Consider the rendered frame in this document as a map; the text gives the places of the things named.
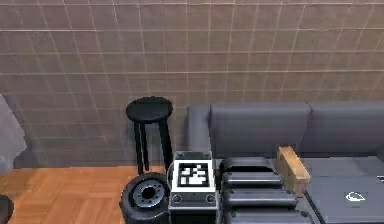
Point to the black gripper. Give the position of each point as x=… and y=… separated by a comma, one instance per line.
x=146, y=196

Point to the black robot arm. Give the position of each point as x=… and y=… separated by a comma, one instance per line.
x=253, y=195

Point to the black round stool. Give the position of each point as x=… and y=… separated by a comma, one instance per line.
x=150, y=110

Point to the grey sofa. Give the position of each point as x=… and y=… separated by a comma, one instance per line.
x=260, y=130

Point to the black round object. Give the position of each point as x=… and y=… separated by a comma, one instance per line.
x=5, y=208

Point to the grey cloth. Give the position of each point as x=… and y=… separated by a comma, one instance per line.
x=10, y=136

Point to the brown wooden box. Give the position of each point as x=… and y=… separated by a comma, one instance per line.
x=293, y=168

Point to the grey laptop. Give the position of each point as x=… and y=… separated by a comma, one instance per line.
x=350, y=196

